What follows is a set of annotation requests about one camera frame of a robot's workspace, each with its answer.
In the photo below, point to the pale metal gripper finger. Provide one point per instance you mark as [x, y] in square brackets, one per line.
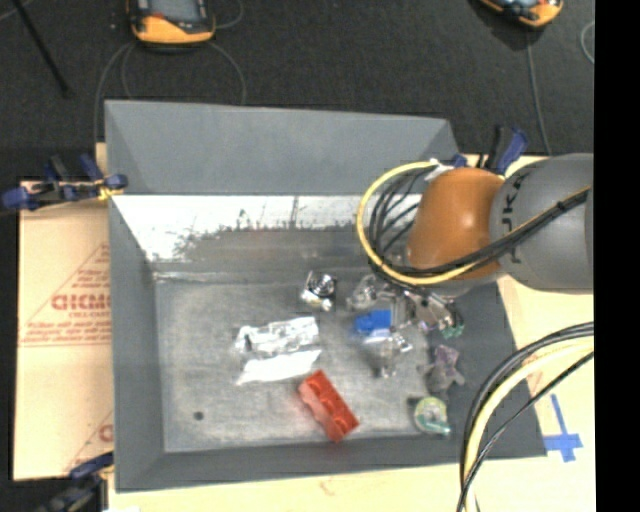
[365, 294]
[392, 347]

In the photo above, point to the blue block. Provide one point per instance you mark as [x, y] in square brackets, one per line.
[372, 321]

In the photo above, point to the shiny silver round knob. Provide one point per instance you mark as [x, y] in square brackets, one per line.
[320, 289]

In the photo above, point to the grey and purple toy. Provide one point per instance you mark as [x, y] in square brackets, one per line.
[442, 370]

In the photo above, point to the green and white tape roll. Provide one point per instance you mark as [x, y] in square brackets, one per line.
[431, 415]

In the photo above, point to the red toy brick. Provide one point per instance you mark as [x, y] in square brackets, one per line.
[327, 406]

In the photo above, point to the clear crumpled plastic packet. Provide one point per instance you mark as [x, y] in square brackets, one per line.
[277, 336]

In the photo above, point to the white flat packet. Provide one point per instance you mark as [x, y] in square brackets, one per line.
[277, 368]

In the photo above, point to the grey metal bin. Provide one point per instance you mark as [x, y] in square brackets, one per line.
[225, 310]

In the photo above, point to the brown cardboard board red print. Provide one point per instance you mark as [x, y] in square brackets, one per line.
[60, 360]

